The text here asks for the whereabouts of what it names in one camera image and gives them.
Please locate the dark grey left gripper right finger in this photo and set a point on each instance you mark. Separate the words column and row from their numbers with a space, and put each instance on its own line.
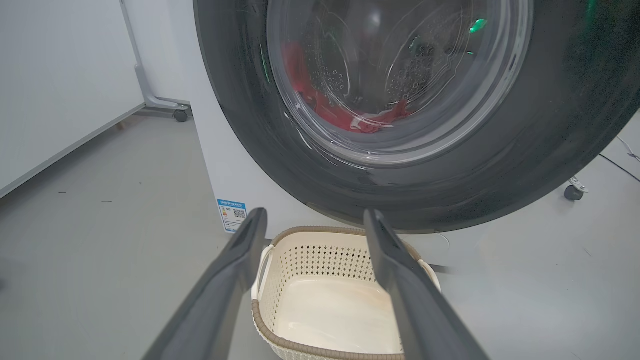
column 420, row 310

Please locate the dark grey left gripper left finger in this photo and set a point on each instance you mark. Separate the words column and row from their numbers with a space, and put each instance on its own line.
column 220, row 300

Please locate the round black glass washing machine door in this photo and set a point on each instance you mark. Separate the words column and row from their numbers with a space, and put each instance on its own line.
column 250, row 125

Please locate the red garment with white stripes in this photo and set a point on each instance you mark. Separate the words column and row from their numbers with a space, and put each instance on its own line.
column 350, row 120

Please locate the red garment with white panel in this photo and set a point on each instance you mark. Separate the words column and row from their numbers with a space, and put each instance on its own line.
column 300, row 75

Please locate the cream perforated laundry basket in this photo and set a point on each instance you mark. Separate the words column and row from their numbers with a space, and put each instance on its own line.
column 325, row 315

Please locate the white washing machine body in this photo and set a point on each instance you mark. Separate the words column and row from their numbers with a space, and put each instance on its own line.
column 220, row 150

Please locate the blue energy label sticker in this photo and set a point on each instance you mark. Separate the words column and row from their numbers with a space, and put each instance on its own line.
column 232, row 215

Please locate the grey rolling stand leg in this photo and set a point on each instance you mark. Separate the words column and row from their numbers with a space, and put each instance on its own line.
column 145, row 90

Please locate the white partition board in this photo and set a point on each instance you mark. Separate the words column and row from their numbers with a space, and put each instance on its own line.
column 60, row 75

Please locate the metal bracket with black caster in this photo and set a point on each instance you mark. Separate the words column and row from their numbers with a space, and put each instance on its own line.
column 574, row 191

